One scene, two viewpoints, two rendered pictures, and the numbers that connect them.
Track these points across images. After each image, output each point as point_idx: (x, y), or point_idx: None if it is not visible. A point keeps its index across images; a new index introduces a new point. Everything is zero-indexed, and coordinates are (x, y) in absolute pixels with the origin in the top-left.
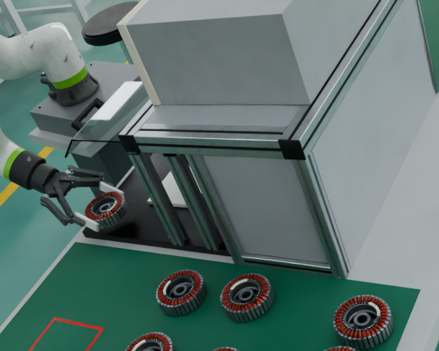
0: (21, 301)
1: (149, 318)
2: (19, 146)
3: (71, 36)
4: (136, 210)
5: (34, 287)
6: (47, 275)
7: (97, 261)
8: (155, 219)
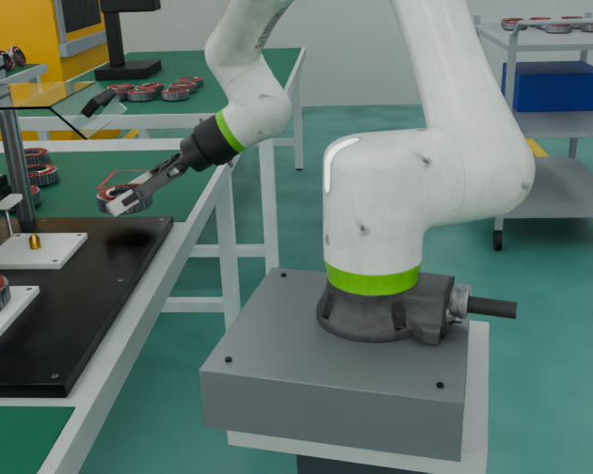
0: (209, 191)
1: (51, 195)
2: (227, 118)
3: (335, 194)
4: (104, 232)
5: (204, 197)
6: (197, 203)
7: (138, 213)
8: (70, 229)
